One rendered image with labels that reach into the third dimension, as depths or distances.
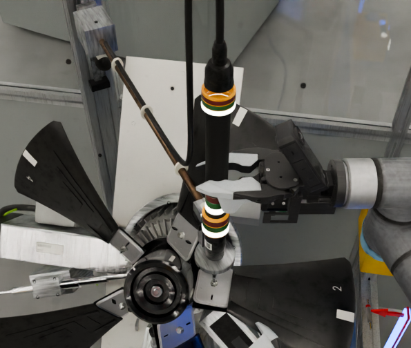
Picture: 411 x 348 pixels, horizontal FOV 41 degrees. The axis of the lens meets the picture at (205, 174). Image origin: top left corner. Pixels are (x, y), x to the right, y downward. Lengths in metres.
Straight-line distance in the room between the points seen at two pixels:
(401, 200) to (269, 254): 1.36
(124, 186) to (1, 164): 0.93
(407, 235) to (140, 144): 0.62
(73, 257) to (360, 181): 0.64
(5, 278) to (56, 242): 1.40
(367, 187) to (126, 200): 0.62
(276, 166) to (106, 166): 0.98
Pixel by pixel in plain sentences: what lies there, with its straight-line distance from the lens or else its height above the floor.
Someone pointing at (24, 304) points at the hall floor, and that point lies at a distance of 2.50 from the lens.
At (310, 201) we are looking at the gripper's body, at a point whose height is 1.44.
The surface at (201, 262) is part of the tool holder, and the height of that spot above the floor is 1.29.
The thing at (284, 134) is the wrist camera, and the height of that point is 1.58.
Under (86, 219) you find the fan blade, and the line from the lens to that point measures 1.06.
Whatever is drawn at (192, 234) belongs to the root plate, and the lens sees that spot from 1.00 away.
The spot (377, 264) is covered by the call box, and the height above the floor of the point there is 1.02.
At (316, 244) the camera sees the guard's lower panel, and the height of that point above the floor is 0.42.
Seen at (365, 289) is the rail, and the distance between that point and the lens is 1.47.
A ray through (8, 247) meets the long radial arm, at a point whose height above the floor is 1.11.
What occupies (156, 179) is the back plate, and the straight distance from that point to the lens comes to 1.24.
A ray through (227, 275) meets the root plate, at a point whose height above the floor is 1.19.
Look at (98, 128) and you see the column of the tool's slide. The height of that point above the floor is 1.01.
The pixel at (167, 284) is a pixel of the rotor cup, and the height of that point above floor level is 1.24.
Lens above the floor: 2.07
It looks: 47 degrees down
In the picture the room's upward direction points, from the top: straight up
